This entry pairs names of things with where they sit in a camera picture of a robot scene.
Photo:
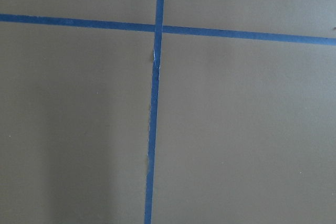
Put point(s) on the short blue tape strip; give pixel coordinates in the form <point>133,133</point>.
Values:
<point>157,47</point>

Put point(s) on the long blue tape strip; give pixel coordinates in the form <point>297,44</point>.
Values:
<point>11,18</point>

